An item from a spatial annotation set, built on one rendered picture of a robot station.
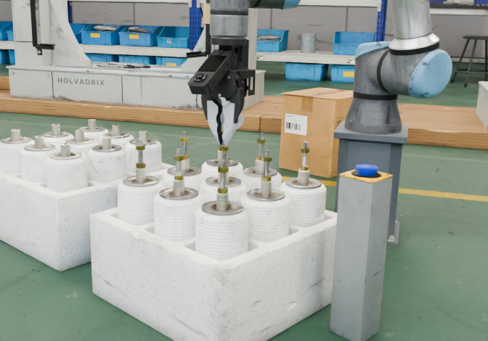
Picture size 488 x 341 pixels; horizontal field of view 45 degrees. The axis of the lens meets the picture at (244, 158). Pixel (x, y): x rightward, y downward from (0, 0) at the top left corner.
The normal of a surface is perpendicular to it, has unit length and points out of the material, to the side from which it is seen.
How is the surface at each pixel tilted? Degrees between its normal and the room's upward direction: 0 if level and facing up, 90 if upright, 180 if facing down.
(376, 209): 90
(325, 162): 90
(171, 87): 90
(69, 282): 0
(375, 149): 90
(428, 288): 0
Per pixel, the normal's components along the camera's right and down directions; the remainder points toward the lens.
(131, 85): -0.28, 0.22
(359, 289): -0.68, 0.15
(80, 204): 0.75, 0.18
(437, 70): 0.53, 0.33
